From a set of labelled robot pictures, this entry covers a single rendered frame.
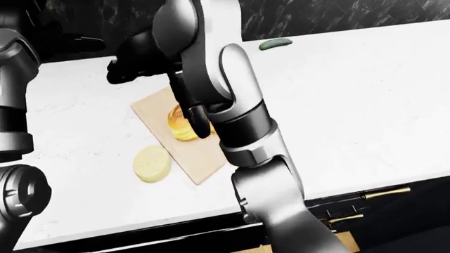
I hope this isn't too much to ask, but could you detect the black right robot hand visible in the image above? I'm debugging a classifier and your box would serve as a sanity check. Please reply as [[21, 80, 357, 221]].
[[105, 29, 213, 140]]

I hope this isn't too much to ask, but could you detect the pale yellow round cheese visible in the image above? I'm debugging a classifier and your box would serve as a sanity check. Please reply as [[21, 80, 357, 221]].
[[132, 144, 173, 183]]

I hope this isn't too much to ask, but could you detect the light wooden cutting board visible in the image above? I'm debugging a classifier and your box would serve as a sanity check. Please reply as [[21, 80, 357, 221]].
[[130, 86, 227, 186]]

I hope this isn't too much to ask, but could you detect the dark green cucumber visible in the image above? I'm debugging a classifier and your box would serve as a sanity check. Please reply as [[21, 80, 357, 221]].
[[258, 38, 293, 51]]

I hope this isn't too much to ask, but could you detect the black cabinet front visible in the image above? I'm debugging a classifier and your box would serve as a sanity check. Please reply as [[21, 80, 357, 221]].
[[196, 178, 450, 253]]

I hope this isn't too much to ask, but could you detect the brass cabinet handle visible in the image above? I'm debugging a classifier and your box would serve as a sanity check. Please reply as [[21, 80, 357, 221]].
[[328, 213, 365, 226], [359, 186, 412, 202]]

